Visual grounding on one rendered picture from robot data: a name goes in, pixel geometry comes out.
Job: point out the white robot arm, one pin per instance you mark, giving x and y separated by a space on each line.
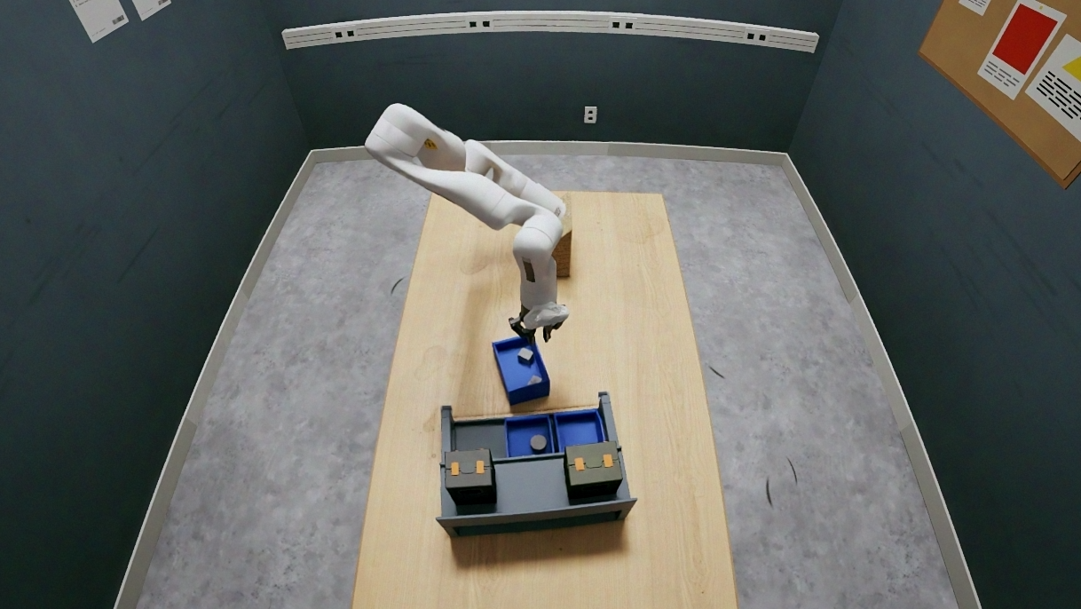
397 137

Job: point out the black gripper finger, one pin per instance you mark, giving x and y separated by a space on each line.
516 326
548 329

